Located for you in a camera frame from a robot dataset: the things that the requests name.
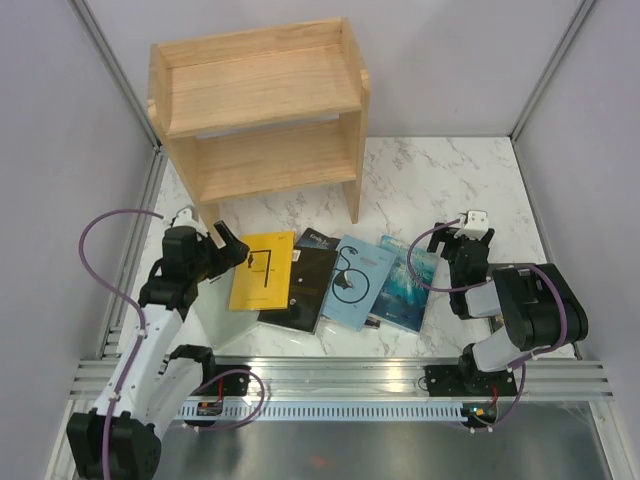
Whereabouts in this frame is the yellow book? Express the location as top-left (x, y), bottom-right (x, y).
top-left (229, 231), bottom-right (295, 311)

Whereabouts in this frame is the black book with barcode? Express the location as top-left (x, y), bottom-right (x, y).
top-left (258, 247), bottom-right (337, 334)

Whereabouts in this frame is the light blue SO book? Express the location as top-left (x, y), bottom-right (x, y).
top-left (321, 235), bottom-right (396, 331)

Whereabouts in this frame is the Robinson Crusoe purple book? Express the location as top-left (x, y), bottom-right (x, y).
top-left (364, 315), bottom-right (381, 329)

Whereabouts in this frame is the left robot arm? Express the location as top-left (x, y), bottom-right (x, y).
top-left (66, 221), bottom-right (249, 479)

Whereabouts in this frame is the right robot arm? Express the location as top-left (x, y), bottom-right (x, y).
top-left (427, 223), bottom-right (589, 394)

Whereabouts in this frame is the pale green book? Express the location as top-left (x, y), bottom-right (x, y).
top-left (192, 271), bottom-right (258, 350)

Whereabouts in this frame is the dark green gold book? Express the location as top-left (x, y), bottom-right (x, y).
top-left (489, 315), bottom-right (504, 332)

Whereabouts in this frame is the teal underwater cover book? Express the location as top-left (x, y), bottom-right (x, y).
top-left (368, 235), bottom-right (438, 333)

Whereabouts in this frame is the Wuthering Heights blue book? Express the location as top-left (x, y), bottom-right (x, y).
top-left (295, 228), bottom-right (340, 251)

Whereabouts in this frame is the wooden two-tier shelf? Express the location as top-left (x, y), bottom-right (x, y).
top-left (147, 18), bottom-right (370, 225)

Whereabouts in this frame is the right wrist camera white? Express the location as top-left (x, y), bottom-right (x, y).
top-left (454, 210), bottom-right (489, 240)

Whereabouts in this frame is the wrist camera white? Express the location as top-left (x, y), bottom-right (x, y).
top-left (454, 210), bottom-right (489, 240)
top-left (170, 206), bottom-right (198, 228)

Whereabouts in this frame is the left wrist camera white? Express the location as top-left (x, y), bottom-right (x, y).
top-left (170, 206), bottom-right (198, 228)

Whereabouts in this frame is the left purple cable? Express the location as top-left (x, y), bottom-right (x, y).
top-left (79, 209), bottom-right (165, 480)

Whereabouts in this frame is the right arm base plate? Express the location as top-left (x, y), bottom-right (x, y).
top-left (424, 365), bottom-right (518, 398)

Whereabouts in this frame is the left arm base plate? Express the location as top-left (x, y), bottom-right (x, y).
top-left (212, 365), bottom-right (251, 398)

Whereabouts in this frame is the aluminium rail beam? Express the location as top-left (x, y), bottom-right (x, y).
top-left (69, 354), bottom-right (616, 401)

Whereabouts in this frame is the white slotted cable duct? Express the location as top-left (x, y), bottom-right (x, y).
top-left (176, 400), bottom-right (489, 422)

